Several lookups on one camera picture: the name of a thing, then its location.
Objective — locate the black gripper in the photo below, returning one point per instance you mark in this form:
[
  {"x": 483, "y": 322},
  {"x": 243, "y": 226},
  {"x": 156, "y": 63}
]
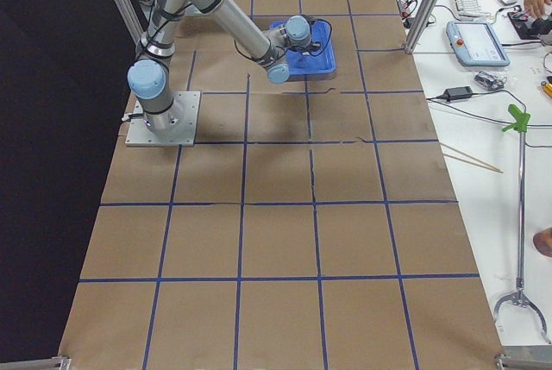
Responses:
[{"x": 304, "y": 54}]

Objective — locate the wooden chopstick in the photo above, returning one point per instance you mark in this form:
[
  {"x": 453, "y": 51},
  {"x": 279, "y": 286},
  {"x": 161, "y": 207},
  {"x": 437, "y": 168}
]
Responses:
[{"x": 456, "y": 154}]

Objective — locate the blue teach pendant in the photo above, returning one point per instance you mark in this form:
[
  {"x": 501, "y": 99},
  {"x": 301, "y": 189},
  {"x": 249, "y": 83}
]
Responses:
[{"x": 476, "y": 44}]

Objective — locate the black power brick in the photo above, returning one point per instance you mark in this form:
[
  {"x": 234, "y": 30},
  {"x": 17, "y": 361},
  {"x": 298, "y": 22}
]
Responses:
[{"x": 457, "y": 93}]

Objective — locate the blue plastic tray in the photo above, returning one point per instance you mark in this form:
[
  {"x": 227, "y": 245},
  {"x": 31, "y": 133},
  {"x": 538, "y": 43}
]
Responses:
[{"x": 292, "y": 64}]

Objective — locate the silver reach grabber tool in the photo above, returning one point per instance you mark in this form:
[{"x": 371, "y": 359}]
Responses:
[{"x": 518, "y": 298}]

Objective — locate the brown paper table mat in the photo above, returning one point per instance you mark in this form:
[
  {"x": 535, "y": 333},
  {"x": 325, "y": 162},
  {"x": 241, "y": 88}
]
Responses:
[{"x": 313, "y": 225}]

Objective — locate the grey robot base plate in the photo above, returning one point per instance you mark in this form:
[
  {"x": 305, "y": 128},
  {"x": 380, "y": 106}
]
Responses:
[{"x": 177, "y": 126}]

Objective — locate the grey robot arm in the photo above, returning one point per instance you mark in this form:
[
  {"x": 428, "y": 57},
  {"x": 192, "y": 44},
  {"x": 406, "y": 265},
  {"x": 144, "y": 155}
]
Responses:
[{"x": 148, "y": 77}]

